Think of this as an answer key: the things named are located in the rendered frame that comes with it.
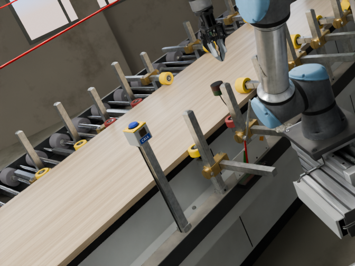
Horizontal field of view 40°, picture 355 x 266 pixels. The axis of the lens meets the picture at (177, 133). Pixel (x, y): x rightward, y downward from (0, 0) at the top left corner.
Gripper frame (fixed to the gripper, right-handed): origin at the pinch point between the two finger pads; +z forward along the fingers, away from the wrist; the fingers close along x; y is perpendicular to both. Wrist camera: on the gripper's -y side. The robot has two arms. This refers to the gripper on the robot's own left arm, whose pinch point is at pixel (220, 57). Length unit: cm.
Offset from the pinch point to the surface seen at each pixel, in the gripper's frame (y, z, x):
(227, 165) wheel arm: -9, 48, -12
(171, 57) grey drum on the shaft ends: -202, 49, 10
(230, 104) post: -25.0, 30.2, 2.3
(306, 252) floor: -31, 132, 13
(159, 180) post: 1, 34, -41
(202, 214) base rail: -5, 62, -31
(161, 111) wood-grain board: -86, 42, -23
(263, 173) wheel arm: 7.8, 49.1, -2.5
